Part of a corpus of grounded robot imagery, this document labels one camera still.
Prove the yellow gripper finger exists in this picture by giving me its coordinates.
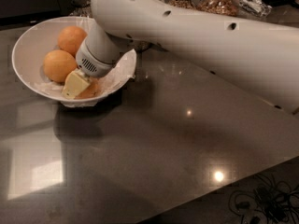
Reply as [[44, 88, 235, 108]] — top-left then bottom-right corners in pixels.
[[62, 69, 91, 99]]

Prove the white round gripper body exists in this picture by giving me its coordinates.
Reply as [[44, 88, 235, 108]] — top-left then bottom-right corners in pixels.
[[76, 39, 116, 77]]

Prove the orange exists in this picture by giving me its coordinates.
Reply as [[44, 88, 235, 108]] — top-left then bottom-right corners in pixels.
[[43, 49, 77, 83], [57, 26, 87, 56], [77, 79, 100, 99]]

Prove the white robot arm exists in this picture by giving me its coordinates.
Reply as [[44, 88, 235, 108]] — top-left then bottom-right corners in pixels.
[[76, 0, 299, 114]]

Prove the orange at bowl back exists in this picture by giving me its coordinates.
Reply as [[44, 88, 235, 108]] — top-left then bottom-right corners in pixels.
[[57, 26, 87, 56]]

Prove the white ceramic bowl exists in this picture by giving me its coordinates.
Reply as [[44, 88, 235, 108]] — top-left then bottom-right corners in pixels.
[[11, 16, 137, 108]]

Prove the clear plastic bowl liner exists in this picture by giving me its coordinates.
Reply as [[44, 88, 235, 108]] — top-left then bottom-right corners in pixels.
[[34, 16, 138, 108]]

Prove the dark cabinet at back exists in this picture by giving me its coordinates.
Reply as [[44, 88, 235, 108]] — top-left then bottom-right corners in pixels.
[[0, 0, 71, 20]]

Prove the glass jar of nuts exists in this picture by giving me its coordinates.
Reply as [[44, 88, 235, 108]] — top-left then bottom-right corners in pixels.
[[196, 0, 238, 17]]

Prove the clear plastic wrapped packet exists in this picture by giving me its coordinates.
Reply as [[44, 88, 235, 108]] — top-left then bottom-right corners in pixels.
[[236, 0, 272, 17]]

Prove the black cable tangle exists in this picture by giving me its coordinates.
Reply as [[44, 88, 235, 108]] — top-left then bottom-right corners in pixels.
[[228, 173, 299, 224]]

